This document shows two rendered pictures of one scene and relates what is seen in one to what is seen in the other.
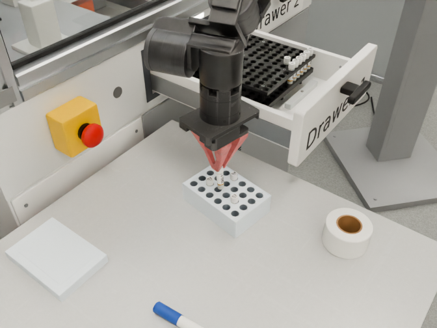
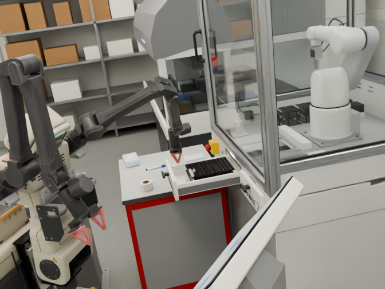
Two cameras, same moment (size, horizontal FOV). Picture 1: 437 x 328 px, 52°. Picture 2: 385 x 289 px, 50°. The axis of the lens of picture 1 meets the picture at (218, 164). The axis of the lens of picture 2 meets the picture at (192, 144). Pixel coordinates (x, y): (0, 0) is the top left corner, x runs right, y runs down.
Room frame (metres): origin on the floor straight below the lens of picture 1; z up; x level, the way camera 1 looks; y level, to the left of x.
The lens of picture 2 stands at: (2.12, -1.49, 1.74)
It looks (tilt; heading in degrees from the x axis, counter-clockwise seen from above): 20 degrees down; 135
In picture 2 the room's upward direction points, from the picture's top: 8 degrees counter-clockwise
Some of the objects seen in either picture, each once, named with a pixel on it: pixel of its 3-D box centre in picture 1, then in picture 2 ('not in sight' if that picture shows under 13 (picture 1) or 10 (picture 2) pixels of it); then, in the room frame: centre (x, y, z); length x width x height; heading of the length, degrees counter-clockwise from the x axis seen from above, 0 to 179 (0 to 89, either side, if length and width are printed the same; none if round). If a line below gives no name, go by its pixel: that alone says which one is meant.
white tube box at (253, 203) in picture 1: (225, 197); not in sight; (0.54, -0.01, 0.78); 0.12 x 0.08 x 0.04; 45
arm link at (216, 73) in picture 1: (216, 62); (174, 132); (0.53, 0.00, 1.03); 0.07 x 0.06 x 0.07; 70
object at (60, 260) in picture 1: (56, 256); (194, 157); (0.42, 0.24, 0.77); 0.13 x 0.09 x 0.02; 53
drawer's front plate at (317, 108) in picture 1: (335, 100); (171, 179); (0.68, -0.21, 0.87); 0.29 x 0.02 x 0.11; 143
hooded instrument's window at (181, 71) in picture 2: not in sight; (211, 62); (-0.29, 1.35, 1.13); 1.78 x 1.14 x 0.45; 143
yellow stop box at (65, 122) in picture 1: (77, 127); (213, 147); (0.60, 0.23, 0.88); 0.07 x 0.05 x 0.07; 143
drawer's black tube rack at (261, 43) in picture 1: (242, 69); (209, 172); (0.80, -0.05, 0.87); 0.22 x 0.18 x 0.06; 53
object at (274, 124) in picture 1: (238, 70); (211, 172); (0.81, -0.04, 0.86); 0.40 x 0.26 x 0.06; 53
